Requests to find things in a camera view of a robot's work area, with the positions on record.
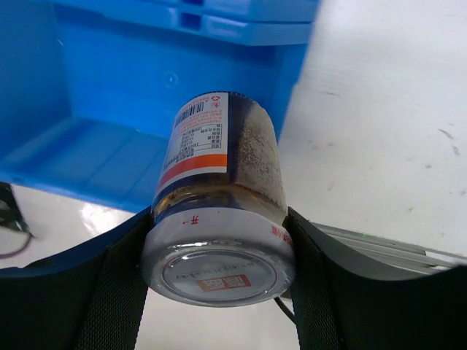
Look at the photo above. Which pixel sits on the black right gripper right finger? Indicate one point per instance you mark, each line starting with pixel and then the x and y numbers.
pixel 343 299

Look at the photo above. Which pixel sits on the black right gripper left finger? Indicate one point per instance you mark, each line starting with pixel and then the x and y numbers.
pixel 91 296

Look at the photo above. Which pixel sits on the white-lid spice jar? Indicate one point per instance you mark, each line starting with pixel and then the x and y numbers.
pixel 217 238

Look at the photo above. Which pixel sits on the blue three-compartment plastic bin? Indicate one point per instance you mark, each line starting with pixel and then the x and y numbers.
pixel 89 89

